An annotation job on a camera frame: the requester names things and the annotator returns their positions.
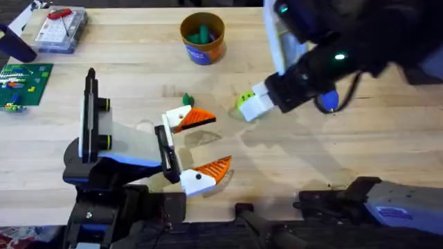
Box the brown tub with toys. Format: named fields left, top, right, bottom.
left=179, top=11, right=227, bottom=66

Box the black cable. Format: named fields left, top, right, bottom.
left=312, top=71, right=363, bottom=116

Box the clear plastic box with tools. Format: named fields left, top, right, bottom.
left=33, top=6, right=89, bottom=55

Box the left wrist upright plate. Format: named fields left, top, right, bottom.
left=78, top=67, right=112, bottom=164

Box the wrist upright plate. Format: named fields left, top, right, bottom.
left=262, top=0, right=309, bottom=76
left=78, top=67, right=112, bottom=164

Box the right wrist upright plate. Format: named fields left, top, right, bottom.
left=262, top=0, right=309, bottom=76

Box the yellow-green disc with holes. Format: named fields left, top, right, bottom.
left=235, top=89, right=257, bottom=113

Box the black rail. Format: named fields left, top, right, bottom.
left=0, top=202, right=443, bottom=249

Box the green board with toy blocks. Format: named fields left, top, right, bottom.
left=0, top=62, right=55, bottom=113

